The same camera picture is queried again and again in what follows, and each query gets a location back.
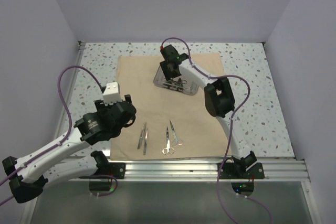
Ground steel clamp in tray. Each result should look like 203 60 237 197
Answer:
163 78 187 92

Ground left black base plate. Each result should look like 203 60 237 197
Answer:
93 162 126 179

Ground aluminium left side rail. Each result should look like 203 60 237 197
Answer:
48 41 87 143

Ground steel scissors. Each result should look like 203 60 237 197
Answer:
162 127 175 155

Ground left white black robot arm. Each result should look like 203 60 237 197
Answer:
2 94 136 204

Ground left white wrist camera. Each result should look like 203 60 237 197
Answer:
103 82 122 105

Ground steel forceps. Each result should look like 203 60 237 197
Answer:
170 121 183 147

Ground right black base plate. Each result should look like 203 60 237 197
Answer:
217 159 265 179

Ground steel instrument tray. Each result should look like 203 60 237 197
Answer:
153 67 199 95

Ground steel tweezers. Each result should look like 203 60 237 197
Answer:
137 122 146 150
143 129 149 155

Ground aluminium rail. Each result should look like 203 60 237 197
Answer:
62 155 308 183
48 41 87 143

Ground beige cloth wrap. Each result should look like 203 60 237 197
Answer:
110 56 228 161

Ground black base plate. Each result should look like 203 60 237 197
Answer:
217 159 265 179
93 162 126 179

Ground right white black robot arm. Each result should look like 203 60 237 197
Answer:
160 45 257 178

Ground aluminium front rail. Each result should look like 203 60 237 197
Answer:
62 155 308 183

